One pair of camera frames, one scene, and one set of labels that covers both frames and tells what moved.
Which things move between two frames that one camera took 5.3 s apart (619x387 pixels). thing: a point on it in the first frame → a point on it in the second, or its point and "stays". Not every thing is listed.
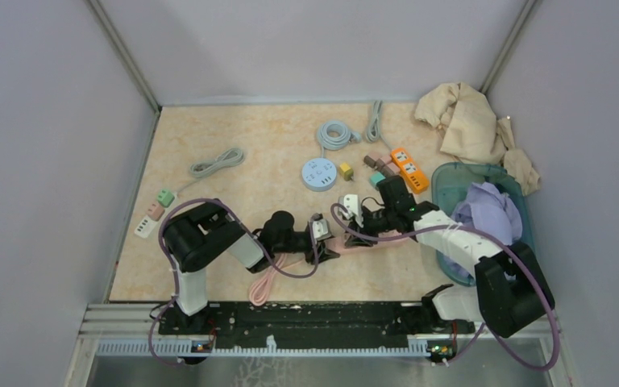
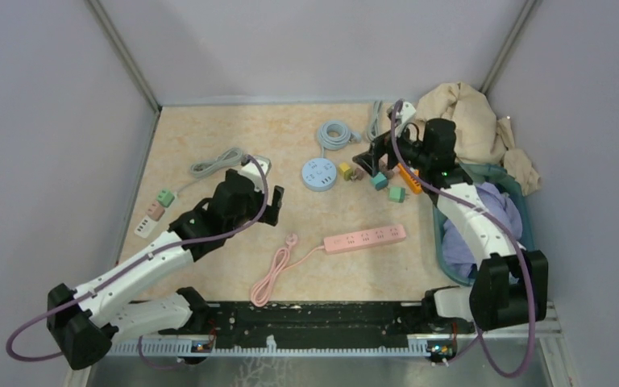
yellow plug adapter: (346, 172) stays
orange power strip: (416, 180) stays
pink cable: (258, 291) stays
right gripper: (364, 229) → (380, 146)
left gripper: (321, 255) → (270, 214)
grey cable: (230, 157) stays
